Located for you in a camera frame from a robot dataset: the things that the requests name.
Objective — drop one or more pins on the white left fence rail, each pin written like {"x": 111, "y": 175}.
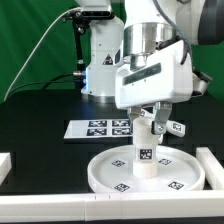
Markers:
{"x": 5, "y": 166}

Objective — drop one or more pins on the white front fence rail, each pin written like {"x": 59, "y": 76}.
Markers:
{"x": 90, "y": 207}

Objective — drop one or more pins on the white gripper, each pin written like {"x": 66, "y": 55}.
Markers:
{"x": 164, "y": 78}

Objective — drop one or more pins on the white right fence rail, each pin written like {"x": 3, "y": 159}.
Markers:
{"x": 213, "y": 169}

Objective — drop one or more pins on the black camera on stand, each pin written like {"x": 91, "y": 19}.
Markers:
{"x": 81, "y": 18}

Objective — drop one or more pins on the white fiducial marker sheet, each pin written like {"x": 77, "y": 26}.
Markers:
{"x": 101, "y": 128}

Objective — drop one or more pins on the white cross-shaped table base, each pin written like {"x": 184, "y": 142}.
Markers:
{"x": 172, "y": 127}

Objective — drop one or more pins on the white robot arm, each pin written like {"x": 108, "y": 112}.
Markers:
{"x": 146, "y": 60}

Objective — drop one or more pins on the white fence rail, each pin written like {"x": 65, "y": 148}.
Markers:
{"x": 90, "y": 207}
{"x": 5, "y": 166}
{"x": 213, "y": 169}

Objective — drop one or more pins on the white round table top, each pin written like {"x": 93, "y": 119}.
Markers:
{"x": 164, "y": 170}

